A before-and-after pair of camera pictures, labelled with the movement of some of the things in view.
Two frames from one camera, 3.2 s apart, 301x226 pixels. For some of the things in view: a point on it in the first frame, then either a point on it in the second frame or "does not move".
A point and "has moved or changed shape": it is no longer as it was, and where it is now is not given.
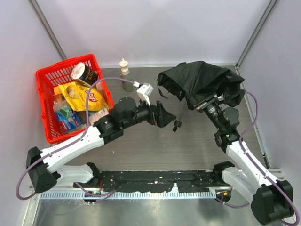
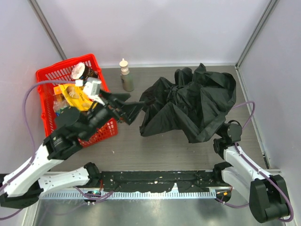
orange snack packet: [57, 90] does not move
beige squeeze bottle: [127, 86] does not move
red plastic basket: [49, 77] does not move
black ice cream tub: [84, 74] does not move
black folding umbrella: [194, 81] has moved or changed shape
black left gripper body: [155, 115] → [115, 109]
